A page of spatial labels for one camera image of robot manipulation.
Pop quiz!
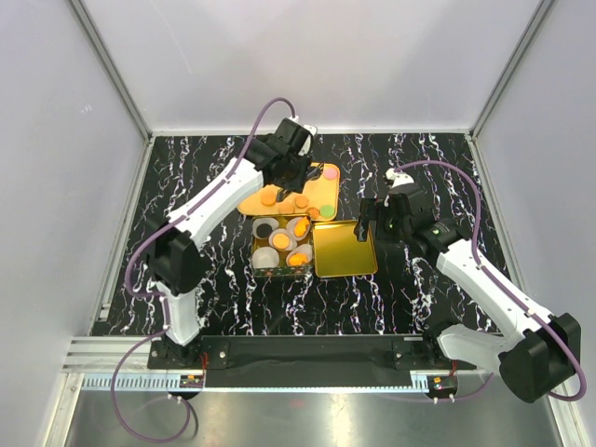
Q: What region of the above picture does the gold tin lid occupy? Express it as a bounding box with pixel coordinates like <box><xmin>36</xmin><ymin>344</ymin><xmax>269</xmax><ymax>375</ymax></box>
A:
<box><xmin>312</xmin><ymin>221</ymin><xmax>378</xmax><ymax>278</ymax></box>

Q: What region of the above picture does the orange fish cookie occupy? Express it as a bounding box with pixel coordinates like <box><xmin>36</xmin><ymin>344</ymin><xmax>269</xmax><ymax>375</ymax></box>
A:
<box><xmin>287</xmin><ymin>252</ymin><xmax>309</xmax><ymax>266</ymax></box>
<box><xmin>294</xmin><ymin>217</ymin><xmax>310</xmax><ymax>238</ymax></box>

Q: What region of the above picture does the black sandwich cookie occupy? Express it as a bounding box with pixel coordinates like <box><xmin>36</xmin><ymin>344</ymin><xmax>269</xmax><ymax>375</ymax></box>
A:
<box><xmin>256</xmin><ymin>223</ymin><xmax>273</xmax><ymax>238</ymax></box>

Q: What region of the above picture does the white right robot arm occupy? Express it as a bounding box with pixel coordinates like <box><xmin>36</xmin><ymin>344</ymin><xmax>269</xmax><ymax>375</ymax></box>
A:
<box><xmin>354</xmin><ymin>167</ymin><xmax>588</xmax><ymax>403</ymax></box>

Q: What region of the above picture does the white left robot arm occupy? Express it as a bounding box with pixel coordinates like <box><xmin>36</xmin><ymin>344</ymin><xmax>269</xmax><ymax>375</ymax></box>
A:
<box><xmin>145</xmin><ymin>118</ymin><xmax>318</xmax><ymax>369</ymax></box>

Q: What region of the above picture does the plain orange macaron cookie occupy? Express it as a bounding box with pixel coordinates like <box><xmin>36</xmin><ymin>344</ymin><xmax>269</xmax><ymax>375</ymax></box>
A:
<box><xmin>294</xmin><ymin>195</ymin><xmax>308</xmax><ymax>209</ymax></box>

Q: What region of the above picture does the small round dotted biscuit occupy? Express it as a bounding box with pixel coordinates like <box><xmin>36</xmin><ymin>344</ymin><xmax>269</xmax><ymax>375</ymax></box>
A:
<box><xmin>278</xmin><ymin>204</ymin><xmax>294</xmax><ymax>215</ymax></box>

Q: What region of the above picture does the green sandwich cookie right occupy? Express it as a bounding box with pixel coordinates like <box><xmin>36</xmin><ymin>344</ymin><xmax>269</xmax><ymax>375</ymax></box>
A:
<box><xmin>319</xmin><ymin>205</ymin><xmax>335</xmax><ymax>219</ymax></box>

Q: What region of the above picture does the yellow plastic tray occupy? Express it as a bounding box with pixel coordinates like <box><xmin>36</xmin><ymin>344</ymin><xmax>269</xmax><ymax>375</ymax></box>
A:
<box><xmin>237</xmin><ymin>163</ymin><xmax>340</xmax><ymax>222</ymax></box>

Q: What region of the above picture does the pink sandwich cookie right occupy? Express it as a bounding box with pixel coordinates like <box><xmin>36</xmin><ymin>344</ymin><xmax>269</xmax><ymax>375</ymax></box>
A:
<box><xmin>324</xmin><ymin>169</ymin><xmax>337</xmax><ymax>180</ymax></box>

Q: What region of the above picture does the orange swirl cookie lower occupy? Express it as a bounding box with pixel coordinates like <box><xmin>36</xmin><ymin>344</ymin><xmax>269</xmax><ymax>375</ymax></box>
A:
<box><xmin>306</xmin><ymin>208</ymin><xmax>319</xmax><ymax>220</ymax></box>

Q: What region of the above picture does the white paper cup top-right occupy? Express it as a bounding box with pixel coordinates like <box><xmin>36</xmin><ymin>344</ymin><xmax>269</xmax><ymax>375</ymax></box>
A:
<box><xmin>286</xmin><ymin>216</ymin><xmax>311</xmax><ymax>241</ymax></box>

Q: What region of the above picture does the white paper cup bottom-right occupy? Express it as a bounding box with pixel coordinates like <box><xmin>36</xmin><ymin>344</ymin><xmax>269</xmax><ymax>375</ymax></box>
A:
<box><xmin>286</xmin><ymin>244</ymin><xmax>313</xmax><ymax>267</ymax></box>

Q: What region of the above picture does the white paper cup centre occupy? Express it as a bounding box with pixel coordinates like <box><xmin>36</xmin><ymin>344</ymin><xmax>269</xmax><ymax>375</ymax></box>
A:
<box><xmin>268</xmin><ymin>228</ymin><xmax>297</xmax><ymax>251</ymax></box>

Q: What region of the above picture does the green decorated cookie tin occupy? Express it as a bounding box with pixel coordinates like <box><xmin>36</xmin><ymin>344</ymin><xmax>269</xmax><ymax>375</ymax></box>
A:
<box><xmin>250</xmin><ymin>215</ymin><xmax>315</xmax><ymax>278</ymax></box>

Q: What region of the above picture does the white paper cup bottom-left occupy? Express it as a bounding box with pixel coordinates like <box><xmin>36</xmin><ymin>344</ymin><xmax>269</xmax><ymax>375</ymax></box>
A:
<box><xmin>251</xmin><ymin>247</ymin><xmax>279</xmax><ymax>269</ymax></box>

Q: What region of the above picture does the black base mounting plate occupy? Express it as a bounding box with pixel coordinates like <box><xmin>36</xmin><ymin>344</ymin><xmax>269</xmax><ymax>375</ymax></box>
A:
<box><xmin>147</xmin><ymin>335</ymin><xmax>473</xmax><ymax>388</ymax></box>

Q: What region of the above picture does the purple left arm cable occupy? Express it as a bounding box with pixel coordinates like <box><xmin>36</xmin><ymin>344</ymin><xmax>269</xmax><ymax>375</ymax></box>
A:
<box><xmin>109</xmin><ymin>96</ymin><xmax>299</xmax><ymax>442</ymax></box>

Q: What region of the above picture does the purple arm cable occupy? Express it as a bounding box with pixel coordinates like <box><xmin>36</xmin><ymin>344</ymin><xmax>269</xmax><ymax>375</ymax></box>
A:
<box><xmin>109</xmin><ymin>96</ymin><xmax>299</xmax><ymax>442</ymax></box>
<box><xmin>395</xmin><ymin>160</ymin><xmax>588</xmax><ymax>400</ymax></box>

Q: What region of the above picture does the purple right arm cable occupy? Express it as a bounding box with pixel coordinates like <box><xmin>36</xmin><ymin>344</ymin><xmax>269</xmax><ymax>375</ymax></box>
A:
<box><xmin>395</xmin><ymin>160</ymin><xmax>588</xmax><ymax>400</ymax></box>

